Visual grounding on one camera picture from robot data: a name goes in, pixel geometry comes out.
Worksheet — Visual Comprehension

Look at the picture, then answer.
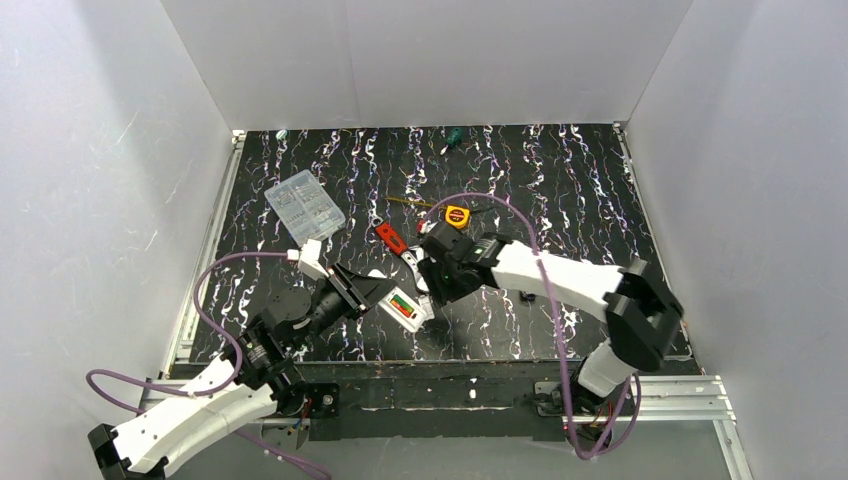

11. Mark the white remote control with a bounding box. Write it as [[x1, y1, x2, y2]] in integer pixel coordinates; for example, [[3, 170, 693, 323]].
[[366, 269, 435, 333]]

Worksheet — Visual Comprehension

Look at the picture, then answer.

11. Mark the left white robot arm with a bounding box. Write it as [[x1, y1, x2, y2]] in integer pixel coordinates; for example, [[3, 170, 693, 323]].
[[88, 264, 423, 479]]

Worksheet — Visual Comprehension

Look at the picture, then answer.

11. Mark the yellow tape measure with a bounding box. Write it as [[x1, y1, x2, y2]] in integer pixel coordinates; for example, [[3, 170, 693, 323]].
[[444, 205, 471, 230]]

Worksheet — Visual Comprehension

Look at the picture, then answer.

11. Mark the clear plastic screw box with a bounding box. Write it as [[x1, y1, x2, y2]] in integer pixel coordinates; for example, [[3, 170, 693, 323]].
[[264, 170, 346, 246]]

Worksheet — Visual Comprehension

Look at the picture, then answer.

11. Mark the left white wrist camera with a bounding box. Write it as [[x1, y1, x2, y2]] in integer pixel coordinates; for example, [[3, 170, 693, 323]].
[[286, 239, 328, 281]]

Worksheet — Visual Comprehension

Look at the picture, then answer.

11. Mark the red handled adjustable wrench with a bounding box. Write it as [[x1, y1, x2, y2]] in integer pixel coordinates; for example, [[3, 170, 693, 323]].
[[371, 216, 429, 294]]

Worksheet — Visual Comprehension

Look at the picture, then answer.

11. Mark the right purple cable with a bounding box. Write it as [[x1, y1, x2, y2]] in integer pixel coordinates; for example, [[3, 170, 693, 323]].
[[420, 193, 643, 462]]

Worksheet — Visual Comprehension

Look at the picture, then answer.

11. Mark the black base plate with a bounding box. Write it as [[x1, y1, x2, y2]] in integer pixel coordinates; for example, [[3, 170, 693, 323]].
[[238, 360, 704, 444]]

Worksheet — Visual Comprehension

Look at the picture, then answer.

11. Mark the green handled screwdriver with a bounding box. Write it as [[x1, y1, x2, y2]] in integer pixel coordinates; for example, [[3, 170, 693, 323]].
[[439, 127, 463, 156]]

